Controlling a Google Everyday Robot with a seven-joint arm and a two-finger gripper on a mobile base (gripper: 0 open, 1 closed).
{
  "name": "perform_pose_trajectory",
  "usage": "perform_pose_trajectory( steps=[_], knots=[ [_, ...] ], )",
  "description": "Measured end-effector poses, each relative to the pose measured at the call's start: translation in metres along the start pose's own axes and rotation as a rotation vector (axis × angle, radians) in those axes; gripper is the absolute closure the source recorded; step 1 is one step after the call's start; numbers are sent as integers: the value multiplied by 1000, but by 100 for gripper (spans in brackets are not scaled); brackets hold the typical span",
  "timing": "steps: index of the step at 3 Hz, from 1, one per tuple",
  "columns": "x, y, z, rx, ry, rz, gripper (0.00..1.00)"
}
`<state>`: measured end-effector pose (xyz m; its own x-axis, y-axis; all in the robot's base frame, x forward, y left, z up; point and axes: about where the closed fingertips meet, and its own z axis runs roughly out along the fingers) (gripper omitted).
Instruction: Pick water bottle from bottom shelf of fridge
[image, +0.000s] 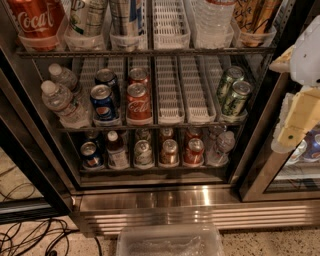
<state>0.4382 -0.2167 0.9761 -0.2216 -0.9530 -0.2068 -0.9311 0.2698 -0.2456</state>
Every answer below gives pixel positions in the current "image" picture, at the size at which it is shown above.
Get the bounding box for black cables on floor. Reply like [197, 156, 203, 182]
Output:
[0, 163, 103, 256]

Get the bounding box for front water bottle middle shelf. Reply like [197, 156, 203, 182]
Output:
[41, 80, 91, 129]

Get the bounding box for white empty shelf tray left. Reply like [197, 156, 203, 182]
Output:
[155, 56, 185, 125]

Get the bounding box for blue Pepsi can middle front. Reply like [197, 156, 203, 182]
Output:
[90, 84, 119, 126]

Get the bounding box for glass fridge door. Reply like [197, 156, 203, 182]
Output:
[238, 0, 320, 202]
[0, 91, 71, 224]

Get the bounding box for orange soda can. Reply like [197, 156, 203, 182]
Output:
[159, 128, 174, 143]
[160, 139, 179, 166]

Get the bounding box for blue Pepsi can bottom front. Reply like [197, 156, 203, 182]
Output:
[80, 141, 104, 170]

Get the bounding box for white can behind right door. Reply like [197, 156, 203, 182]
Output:
[286, 140, 307, 165]

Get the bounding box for clear water bottle shelf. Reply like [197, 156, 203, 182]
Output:
[195, 0, 236, 49]
[207, 131, 235, 167]

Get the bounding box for brown tea bottle white cap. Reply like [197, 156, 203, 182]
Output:
[107, 131, 129, 170]

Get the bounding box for green can middle rear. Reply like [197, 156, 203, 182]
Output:
[216, 66, 245, 104]

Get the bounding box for silver blue can top shelf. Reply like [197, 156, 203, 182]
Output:
[110, 0, 144, 37]

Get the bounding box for blue can behind right door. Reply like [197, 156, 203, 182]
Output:
[303, 130, 320, 162]

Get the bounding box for green white can bottom front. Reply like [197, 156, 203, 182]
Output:
[134, 140, 153, 168]

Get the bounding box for blue pepsi can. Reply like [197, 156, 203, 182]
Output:
[85, 131, 104, 150]
[90, 84, 119, 126]
[80, 141, 104, 170]

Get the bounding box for red Coca-Cola can bottom rear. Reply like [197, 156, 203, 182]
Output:
[184, 127, 203, 142]

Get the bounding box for glass fridge door left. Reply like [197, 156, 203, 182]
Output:
[0, 91, 71, 224]

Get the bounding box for orange soda can bottom front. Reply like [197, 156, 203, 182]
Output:
[160, 139, 179, 166]

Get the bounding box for clear plastic bin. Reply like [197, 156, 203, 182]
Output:
[116, 224, 225, 256]

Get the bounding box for green white can bottom rear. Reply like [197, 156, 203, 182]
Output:
[135, 128, 151, 142]

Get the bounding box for red Coca-Cola can bottom front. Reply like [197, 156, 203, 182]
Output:
[183, 138, 204, 165]

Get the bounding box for blue Pepsi can bottom rear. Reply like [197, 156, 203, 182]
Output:
[85, 131, 104, 150]

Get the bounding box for glass fridge door right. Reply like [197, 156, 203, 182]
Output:
[238, 0, 320, 202]

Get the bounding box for red Coca-Cola can middle front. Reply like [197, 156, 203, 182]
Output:
[126, 83, 152, 125]

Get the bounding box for red Coca-Cola can middle rear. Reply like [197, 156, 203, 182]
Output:
[128, 67, 150, 87]

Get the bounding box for white empty top shelf tray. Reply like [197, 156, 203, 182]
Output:
[152, 0, 191, 50]

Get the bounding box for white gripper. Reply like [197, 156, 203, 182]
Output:
[269, 15, 320, 148]

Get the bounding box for green can middle front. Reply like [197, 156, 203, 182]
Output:
[222, 81, 252, 116]

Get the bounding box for orange soda can bottom rear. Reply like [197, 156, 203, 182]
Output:
[159, 128, 174, 143]

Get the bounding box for rear water bottle bottom shelf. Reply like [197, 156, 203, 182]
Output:
[207, 125, 227, 147]

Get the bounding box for clear water bottle bottom shelf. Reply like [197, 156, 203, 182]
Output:
[207, 131, 235, 167]

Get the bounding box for dark Pepsi can middle rear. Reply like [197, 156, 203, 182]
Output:
[95, 68, 121, 107]

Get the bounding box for large Coca-Cola bottle top shelf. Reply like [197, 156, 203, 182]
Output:
[7, 0, 65, 41]

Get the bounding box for clear water bottle top shelf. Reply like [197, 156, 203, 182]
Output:
[195, 0, 236, 49]

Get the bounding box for red coca-cola can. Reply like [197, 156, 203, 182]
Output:
[128, 67, 150, 87]
[184, 127, 203, 142]
[126, 83, 152, 125]
[183, 138, 204, 165]

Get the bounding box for golden tea bottle top shelf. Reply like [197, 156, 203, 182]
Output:
[231, 0, 282, 48]

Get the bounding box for white empty shelf tray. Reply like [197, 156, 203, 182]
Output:
[152, 0, 191, 50]
[155, 56, 185, 125]
[179, 56, 216, 124]

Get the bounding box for green white can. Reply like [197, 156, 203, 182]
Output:
[134, 140, 153, 168]
[135, 128, 151, 142]

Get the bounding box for rear water bottle middle shelf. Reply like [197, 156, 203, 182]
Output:
[48, 63, 82, 96]

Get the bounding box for white empty shelf tray right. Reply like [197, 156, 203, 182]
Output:
[179, 56, 216, 124]

